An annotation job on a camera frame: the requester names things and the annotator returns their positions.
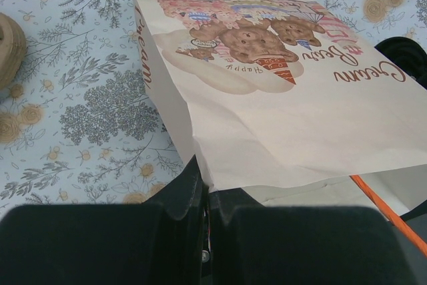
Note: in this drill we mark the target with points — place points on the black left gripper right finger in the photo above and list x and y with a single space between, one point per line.
254 244

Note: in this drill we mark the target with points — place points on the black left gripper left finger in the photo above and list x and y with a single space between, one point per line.
155 242

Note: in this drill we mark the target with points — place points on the brown paper gift bag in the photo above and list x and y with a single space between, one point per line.
281 99

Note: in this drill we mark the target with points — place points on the black plastic cup lid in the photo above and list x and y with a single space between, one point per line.
407 54

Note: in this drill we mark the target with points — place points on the floral patterned table mat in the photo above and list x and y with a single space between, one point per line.
76 124

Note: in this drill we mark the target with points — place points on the cardboard cup carrier tray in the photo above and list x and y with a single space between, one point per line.
13 49

